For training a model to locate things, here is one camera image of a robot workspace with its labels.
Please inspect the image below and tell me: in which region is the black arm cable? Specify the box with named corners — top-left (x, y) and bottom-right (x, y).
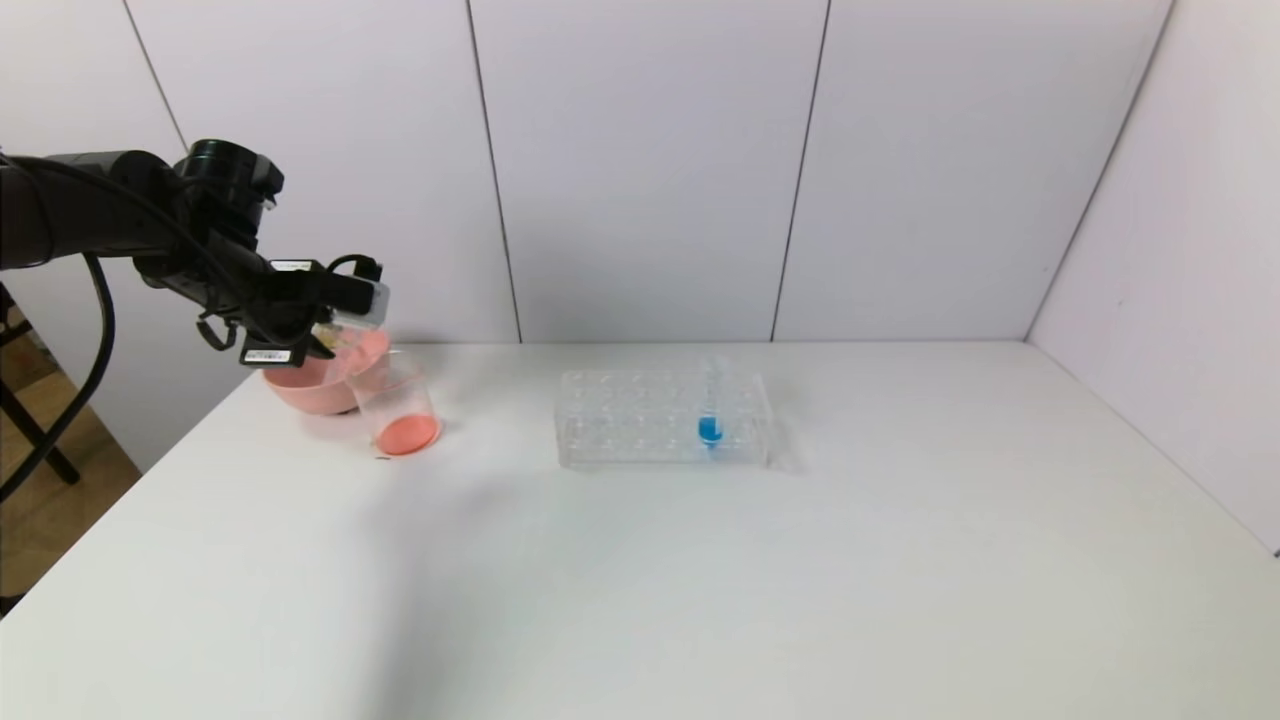
top-left (0, 255), bottom-right (117, 501)

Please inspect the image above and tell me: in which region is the clear glass beaker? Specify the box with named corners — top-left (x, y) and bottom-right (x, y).
top-left (348, 352), bottom-right (442, 459)

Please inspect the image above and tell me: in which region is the clear acrylic test tube rack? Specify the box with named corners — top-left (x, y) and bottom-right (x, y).
top-left (556, 368), bottom-right (773, 471)

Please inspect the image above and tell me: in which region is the test tube with blue pigment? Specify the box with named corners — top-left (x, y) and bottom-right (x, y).
top-left (697, 358), bottom-right (725, 449)

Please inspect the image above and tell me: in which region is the pink bowl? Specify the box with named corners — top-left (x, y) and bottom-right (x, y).
top-left (263, 328), bottom-right (391, 417)

